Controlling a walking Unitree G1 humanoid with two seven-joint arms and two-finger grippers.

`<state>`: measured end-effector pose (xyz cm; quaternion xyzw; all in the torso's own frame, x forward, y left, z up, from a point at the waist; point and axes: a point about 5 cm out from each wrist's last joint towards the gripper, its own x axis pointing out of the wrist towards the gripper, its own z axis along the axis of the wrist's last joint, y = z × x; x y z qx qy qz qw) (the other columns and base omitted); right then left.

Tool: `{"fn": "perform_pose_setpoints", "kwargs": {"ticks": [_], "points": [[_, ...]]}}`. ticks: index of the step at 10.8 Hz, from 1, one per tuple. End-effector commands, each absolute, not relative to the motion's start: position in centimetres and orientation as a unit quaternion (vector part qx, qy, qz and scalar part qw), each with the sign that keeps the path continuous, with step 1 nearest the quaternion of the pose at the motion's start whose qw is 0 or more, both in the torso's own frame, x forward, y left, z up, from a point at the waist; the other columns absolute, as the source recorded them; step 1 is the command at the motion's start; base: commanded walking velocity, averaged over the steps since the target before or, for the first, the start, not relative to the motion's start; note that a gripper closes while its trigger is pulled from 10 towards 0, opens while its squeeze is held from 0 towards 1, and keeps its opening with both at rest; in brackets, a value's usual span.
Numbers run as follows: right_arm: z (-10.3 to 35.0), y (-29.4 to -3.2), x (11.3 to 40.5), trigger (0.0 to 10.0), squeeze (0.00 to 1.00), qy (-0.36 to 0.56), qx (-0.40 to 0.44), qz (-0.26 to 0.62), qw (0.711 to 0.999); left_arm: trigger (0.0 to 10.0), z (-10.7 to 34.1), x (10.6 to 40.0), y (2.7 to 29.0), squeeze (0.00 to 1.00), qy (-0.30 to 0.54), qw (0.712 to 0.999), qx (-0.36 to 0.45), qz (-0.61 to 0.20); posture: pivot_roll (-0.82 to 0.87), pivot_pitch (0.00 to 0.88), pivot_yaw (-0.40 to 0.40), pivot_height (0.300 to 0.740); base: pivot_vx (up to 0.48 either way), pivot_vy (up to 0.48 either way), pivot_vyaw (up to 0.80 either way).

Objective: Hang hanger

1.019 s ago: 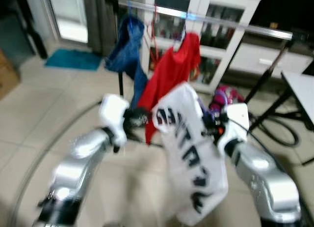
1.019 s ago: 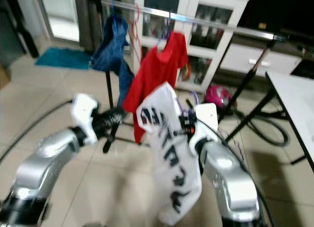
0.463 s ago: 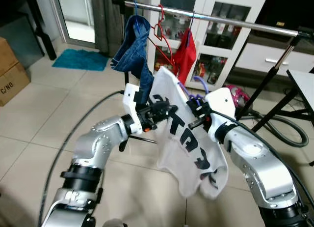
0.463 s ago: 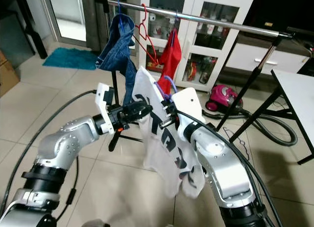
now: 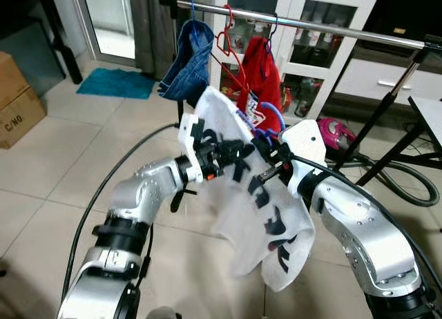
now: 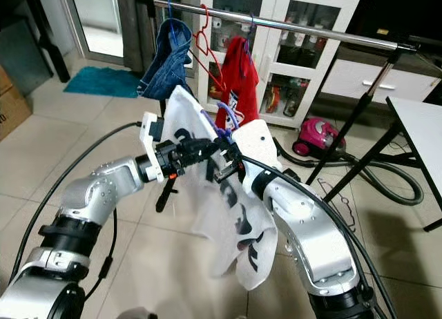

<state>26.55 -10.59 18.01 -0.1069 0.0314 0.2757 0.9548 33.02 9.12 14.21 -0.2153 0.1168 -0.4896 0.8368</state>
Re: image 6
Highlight indigo plastic hanger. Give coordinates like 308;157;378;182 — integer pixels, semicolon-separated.
245;14;258;57

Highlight red t-shirt white print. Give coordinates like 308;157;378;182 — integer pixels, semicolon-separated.
214;36;260;130

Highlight blue denim garment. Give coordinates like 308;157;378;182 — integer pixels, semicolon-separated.
137;19;194;101

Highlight pink vacuum cleaner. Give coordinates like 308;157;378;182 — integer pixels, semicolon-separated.
291;117;346;157

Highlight teal floor mat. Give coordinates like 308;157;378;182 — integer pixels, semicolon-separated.
64;66;142;99

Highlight grey curtain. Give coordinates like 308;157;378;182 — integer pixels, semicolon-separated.
116;0;146;71

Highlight white glass door cabinet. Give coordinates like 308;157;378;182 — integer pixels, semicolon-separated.
197;0;442;130

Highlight metal clothes rack black stand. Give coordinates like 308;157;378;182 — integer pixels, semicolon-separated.
137;0;422;204

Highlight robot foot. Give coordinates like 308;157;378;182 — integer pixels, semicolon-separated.
116;307;160;319

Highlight cardboard box printed letters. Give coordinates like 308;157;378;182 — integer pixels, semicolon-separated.
0;91;32;142

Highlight grey storage box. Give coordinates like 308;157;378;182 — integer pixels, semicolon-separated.
0;19;52;92

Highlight large black appliance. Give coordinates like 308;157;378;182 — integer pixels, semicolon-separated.
342;0;442;54

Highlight black desk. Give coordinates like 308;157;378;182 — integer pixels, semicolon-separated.
0;0;71;92

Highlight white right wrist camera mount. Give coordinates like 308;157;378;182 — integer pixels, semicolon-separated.
231;119;278;176

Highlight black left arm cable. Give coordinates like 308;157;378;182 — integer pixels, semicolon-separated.
24;122;142;278

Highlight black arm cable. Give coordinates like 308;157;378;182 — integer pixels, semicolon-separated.
24;122;142;278
240;153;398;318

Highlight red wire hanger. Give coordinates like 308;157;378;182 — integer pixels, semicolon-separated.
192;5;229;92

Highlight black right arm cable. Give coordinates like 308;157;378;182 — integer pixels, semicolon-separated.
240;153;398;318

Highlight blue wire hanger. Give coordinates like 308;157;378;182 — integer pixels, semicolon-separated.
164;0;184;35

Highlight glass door white frame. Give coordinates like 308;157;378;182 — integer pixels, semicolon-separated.
35;0;125;64

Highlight grey vacuum hose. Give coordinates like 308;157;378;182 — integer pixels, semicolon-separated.
276;136;425;206

